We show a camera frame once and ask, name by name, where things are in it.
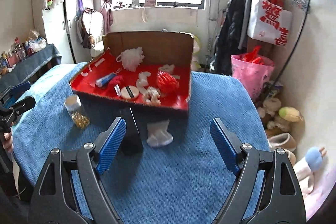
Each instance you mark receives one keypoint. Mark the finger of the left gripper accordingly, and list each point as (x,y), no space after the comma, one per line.
(23,106)
(18,90)

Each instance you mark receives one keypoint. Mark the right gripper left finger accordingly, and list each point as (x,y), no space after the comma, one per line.
(54,199)

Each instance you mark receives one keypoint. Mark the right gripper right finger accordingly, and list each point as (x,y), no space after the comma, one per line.
(280,199)

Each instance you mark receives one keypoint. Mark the blue white tissue pack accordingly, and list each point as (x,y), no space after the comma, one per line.
(101,82)

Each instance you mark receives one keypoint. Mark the red knitted soft pouch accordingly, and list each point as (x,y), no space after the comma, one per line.
(115,84)

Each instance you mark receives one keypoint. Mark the beige powder puff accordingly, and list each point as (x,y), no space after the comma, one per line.
(129,92)

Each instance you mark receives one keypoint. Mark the white mesh bath pouf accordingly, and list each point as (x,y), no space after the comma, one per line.
(131,58)

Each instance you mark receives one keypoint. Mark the beige fluffy scrunchie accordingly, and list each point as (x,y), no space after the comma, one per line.
(152,96)

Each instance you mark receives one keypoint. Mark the red mesh bath pouf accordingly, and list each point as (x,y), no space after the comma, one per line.
(166,82)

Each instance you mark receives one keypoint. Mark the white fluffy star scrunchie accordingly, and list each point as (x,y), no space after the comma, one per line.
(167,68)

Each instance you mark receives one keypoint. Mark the person left hand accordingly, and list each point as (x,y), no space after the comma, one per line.
(7,141)

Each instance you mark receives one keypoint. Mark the glass jar yellow beads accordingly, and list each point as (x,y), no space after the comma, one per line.
(76,111)

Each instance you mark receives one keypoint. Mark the pink blue plush doll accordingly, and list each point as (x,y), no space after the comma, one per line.
(306,167)

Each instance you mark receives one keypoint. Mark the green yellow plush toy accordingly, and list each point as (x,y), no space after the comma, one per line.
(290,114)

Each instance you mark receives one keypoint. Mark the white wardrobe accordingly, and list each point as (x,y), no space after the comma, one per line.
(58,27)

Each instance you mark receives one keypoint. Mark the blue knitted blanket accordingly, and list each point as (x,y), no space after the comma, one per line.
(183,182)

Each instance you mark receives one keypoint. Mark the cardboard box red interior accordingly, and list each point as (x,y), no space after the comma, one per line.
(159,49)

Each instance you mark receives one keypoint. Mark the pink plastic bag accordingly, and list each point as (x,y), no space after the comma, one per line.
(252,70)

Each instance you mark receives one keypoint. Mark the dark hanging jacket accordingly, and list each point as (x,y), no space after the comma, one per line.
(229,37)

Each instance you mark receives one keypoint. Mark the white red paper bag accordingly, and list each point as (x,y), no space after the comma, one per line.
(269,23)

